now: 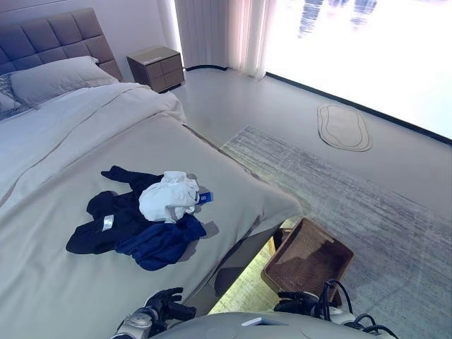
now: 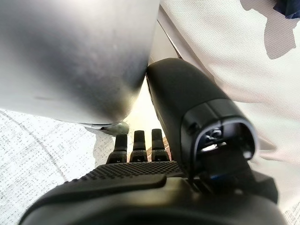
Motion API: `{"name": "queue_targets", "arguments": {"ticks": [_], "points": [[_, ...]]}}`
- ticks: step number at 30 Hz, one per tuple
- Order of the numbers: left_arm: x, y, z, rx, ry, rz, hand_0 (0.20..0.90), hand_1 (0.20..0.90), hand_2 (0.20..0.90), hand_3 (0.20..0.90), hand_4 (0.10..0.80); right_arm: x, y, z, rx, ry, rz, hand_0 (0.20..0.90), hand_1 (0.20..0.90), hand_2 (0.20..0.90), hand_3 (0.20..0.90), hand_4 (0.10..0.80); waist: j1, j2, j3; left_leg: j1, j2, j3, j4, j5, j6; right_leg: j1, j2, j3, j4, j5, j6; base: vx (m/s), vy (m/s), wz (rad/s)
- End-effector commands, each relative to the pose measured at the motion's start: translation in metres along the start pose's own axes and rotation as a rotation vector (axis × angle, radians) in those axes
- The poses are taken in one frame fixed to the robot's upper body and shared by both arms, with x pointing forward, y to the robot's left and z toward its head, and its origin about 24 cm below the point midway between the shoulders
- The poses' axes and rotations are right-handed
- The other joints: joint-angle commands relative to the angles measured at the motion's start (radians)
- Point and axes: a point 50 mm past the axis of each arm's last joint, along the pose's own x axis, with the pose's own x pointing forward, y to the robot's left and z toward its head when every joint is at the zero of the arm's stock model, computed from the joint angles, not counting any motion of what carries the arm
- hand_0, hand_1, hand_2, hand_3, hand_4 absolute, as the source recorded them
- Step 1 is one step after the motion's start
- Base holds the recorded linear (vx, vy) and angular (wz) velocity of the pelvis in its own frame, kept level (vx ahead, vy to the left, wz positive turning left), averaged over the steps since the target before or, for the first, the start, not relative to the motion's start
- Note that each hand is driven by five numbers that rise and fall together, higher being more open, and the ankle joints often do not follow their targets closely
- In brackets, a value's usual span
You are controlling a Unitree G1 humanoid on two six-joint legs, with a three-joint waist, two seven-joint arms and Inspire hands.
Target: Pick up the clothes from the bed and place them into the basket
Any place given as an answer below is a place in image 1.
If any black five-finger left hand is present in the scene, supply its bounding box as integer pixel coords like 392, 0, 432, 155
144, 287, 197, 328

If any black five-finger right hand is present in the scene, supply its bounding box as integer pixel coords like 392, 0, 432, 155
273, 290, 323, 316

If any navy blue garment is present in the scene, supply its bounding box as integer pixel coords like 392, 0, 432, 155
114, 213, 208, 272

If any black garment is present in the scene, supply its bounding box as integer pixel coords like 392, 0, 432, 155
66, 165, 167, 255

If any white garment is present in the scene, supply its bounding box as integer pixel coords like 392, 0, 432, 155
138, 170, 201, 224

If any brown woven basket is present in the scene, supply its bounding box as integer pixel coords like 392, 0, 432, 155
261, 218, 355, 307

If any upholstered bed base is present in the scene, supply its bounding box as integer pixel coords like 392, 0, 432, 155
211, 227, 285, 298

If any grey robot torso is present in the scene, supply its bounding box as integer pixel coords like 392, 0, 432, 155
148, 310, 388, 339

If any large grey striped rug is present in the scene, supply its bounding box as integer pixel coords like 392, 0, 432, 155
208, 125, 452, 339

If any small oval beige rug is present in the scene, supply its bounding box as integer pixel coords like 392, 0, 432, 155
316, 103, 374, 153

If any white duvet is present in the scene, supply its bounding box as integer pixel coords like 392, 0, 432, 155
0, 83, 186, 206

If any brown wooden nightstand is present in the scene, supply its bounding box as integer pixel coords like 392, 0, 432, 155
126, 45, 186, 94

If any white pillow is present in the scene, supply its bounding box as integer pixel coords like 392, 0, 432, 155
9, 55, 119, 108

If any grey patterned pillow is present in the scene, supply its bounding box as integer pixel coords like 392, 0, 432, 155
0, 73, 23, 117

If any sheer white curtain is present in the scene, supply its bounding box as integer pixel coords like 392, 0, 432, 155
174, 0, 280, 79

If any brown tufted headboard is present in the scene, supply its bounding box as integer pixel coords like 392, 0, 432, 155
0, 7, 124, 83

